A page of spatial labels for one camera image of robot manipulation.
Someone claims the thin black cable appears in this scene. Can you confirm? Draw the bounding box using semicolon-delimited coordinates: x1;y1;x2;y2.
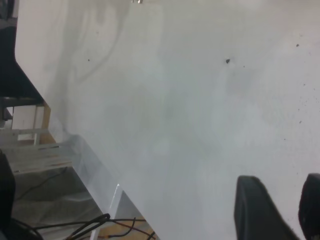
14;166;69;201

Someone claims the wooden board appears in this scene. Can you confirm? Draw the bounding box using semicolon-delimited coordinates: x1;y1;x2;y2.
36;99;59;146

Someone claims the thick black cable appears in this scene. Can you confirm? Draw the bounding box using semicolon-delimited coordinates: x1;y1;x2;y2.
14;213;112;240

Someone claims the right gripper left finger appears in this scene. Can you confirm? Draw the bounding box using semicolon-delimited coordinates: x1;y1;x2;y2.
233;174;301;240

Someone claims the dark black panel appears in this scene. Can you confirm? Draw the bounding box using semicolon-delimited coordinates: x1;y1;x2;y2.
0;0;45;100

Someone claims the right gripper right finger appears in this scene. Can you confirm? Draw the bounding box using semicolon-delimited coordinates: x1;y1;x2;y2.
298;172;320;240

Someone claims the red cable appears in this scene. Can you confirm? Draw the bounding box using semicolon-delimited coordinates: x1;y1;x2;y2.
96;221;156;239

